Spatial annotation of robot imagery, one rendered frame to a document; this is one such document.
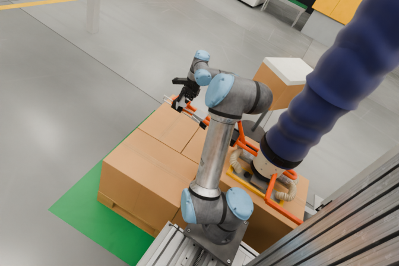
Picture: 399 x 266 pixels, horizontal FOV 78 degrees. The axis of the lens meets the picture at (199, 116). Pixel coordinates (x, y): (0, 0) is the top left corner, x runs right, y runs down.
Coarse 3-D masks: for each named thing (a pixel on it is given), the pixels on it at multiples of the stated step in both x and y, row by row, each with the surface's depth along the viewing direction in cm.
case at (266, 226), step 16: (240, 160) 147; (224, 176) 134; (304, 192) 145; (256, 208) 129; (272, 208) 129; (288, 208) 133; (304, 208) 136; (256, 224) 135; (272, 224) 130; (288, 224) 125; (256, 240) 142; (272, 240) 136
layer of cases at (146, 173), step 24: (168, 120) 213; (192, 120) 224; (120, 144) 179; (144, 144) 186; (168, 144) 194; (192, 144) 202; (120, 168) 165; (144, 168) 171; (168, 168) 178; (192, 168) 185; (120, 192) 178; (144, 192) 165; (168, 192) 164; (144, 216) 182; (168, 216) 169
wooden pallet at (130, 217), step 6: (102, 198) 194; (108, 198) 190; (108, 204) 195; (114, 204) 197; (114, 210) 196; (120, 210) 198; (126, 210) 188; (126, 216) 196; (132, 216) 197; (174, 216) 197; (132, 222) 195; (138, 222) 196; (144, 222) 187; (144, 228) 194; (150, 228) 195; (156, 228) 185; (150, 234) 193; (156, 234) 189
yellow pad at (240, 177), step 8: (232, 168) 137; (232, 176) 134; (240, 176) 134; (248, 176) 134; (248, 184) 133; (256, 192) 131; (264, 192) 132; (272, 192) 134; (272, 200) 131; (280, 200) 132
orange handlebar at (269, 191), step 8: (192, 112) 141; (208, 120) 143; (240, 144) 136; (248, 144) 138; (272, 176) 127; (288, 176) 131; (296, 176) 132; (272, 184) 122; (264, 200) 116; (280, 208) 113; (288, 216) 112
